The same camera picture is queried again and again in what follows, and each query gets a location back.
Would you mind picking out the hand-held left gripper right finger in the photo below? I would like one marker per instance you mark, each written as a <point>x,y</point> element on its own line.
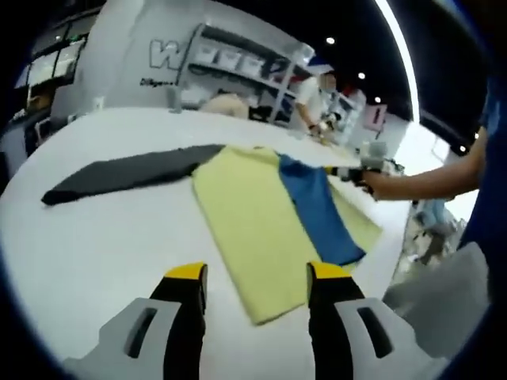
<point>392,336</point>

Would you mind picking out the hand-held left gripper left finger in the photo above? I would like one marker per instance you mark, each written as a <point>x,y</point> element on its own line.
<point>119,332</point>

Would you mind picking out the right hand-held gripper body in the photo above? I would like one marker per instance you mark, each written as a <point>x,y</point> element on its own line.
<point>374,156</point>

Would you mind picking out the yellow grey blue garment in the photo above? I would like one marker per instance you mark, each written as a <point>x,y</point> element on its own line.
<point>245,221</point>

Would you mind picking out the person's right hand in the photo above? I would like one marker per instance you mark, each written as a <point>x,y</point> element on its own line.
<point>374,186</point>

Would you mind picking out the pink board on stand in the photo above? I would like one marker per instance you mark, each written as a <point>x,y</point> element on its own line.
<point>376,116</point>

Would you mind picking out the person's grey trousers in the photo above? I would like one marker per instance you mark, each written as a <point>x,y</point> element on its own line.
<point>439,293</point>

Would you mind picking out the white ceiling light strip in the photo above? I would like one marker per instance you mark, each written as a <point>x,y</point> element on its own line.
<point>404,59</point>

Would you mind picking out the grey metal shelving unit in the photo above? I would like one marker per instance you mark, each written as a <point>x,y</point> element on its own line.
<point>285,75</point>

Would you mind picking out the white storage bin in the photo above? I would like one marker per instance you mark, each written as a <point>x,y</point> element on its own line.
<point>206,58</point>
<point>226,61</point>
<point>250,66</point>

